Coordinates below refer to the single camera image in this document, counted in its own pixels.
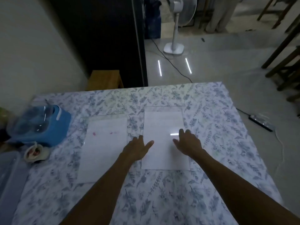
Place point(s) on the wooden stool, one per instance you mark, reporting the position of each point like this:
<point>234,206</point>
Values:
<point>104,79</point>

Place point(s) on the clean glossy white sheet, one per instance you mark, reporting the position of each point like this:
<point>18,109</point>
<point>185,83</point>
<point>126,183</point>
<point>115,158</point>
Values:
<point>161,128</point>

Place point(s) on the small white bowl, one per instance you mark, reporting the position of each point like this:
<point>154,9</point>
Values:
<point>35,153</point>

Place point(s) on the person's right hand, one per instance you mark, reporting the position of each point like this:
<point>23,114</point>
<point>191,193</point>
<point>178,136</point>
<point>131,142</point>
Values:
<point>189,145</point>

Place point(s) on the floral blue white tablecloth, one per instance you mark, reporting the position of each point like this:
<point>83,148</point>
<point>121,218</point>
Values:
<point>164,199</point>

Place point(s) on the person's left thumb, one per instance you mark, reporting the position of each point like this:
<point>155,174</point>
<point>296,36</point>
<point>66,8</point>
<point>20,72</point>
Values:
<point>149,143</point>

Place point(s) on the dark wooden chair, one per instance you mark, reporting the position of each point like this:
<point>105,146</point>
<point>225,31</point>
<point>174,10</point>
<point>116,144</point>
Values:
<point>279,11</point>
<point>284,65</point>

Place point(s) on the white standing fan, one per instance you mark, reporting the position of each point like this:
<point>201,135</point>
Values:
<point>174,35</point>

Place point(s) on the dark blue bin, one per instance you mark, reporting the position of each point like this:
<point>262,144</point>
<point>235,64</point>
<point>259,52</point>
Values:
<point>152,18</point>

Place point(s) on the person's left forearm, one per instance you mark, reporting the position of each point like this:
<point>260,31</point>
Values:
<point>100,192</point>

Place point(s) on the person's left hand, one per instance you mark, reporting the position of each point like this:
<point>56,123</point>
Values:
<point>134,149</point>

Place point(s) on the black power strip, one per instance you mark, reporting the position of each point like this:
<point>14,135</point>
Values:
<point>261,123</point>

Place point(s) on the white sheet with red stains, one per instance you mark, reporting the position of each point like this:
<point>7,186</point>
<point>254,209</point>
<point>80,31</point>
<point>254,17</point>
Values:
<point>103,149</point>

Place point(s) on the person's right thumb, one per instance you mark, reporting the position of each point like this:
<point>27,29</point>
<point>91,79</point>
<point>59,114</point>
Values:
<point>176,142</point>

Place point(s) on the tall black cabinet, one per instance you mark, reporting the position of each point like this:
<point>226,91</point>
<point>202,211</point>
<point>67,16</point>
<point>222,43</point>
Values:
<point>105,35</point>

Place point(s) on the blue appliance with clear lid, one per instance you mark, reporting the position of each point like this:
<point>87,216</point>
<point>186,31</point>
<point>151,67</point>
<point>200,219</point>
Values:
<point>42,128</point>

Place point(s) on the person's right forearm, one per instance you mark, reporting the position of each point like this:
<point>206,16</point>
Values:
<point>234,189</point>

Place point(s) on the clear plastic storage box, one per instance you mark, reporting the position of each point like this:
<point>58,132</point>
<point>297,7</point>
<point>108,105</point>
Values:
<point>10,182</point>

